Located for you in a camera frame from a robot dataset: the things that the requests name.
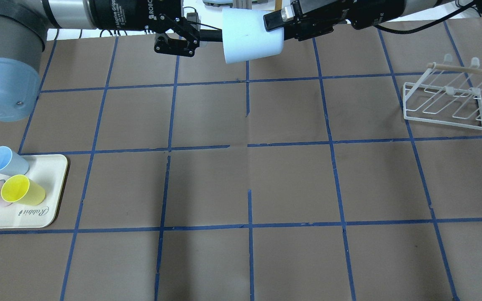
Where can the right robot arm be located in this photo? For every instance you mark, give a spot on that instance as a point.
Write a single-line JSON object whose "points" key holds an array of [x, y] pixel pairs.
{"points": [[411, 7]]}

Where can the blue plastic cup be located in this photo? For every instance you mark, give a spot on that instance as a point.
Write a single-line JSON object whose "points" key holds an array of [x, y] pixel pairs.
{"points": [[11, 163]]}

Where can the white plastic cup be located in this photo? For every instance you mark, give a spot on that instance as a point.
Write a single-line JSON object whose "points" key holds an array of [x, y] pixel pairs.
{"points": [[245, 38]]}

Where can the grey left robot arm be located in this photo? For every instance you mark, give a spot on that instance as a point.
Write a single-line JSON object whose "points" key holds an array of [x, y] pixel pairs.
{"points": [[24, 26]]}

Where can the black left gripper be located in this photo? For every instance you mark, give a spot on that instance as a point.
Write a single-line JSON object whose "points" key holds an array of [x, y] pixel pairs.
{"points": [[134, 14]]}

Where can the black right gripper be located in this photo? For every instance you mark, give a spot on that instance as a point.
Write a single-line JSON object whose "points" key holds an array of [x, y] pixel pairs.
{"points": [[377, 14]]}

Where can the cream plastic tray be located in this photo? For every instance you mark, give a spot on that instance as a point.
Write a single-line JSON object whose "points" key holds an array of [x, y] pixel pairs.
{"points": [[49, 171]]}

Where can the yellow plastic cup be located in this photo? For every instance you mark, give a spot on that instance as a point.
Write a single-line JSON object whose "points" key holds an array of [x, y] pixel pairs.
{"points": [[19, 189]]}

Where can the white wire cup rack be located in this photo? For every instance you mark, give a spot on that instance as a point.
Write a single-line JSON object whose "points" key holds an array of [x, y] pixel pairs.
{"points": [[446, 94]]}

